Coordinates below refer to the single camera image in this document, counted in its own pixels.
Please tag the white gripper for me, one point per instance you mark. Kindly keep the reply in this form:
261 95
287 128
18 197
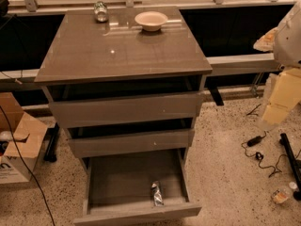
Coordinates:
289 44

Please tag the silver redbull can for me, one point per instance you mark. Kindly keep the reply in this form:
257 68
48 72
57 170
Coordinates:
157 193

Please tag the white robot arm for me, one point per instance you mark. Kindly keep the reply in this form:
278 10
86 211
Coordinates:
287 44

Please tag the grey drawer cabinet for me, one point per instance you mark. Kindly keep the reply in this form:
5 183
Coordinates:
89 61

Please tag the grey open bottom drawer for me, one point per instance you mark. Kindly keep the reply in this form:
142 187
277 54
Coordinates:
119 189

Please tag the green soda can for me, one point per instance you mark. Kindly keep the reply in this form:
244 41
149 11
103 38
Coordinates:
101 12

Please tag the grey middle drawer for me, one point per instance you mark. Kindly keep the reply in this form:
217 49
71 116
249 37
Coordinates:
133 143

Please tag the grey top drawer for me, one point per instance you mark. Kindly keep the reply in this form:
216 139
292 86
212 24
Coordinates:
126 109

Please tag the black stand leg right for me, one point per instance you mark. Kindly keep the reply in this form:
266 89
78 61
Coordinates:
295 164

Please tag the black stand leg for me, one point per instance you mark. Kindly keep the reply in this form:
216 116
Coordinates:
295 164
51 138

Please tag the plastic bottle on floor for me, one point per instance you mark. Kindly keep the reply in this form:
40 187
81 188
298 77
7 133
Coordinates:
283 193

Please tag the white paper bowl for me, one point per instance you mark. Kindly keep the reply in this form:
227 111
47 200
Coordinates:
151 20

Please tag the black stand leg left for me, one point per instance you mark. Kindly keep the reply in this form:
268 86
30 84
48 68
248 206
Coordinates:
51 138

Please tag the cardboard box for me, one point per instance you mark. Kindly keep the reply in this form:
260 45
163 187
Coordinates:
24 135

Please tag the grey metal window rail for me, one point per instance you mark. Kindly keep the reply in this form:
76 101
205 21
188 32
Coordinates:
222 65

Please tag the black bracket under rail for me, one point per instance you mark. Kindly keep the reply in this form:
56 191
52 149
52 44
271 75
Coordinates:
213 89

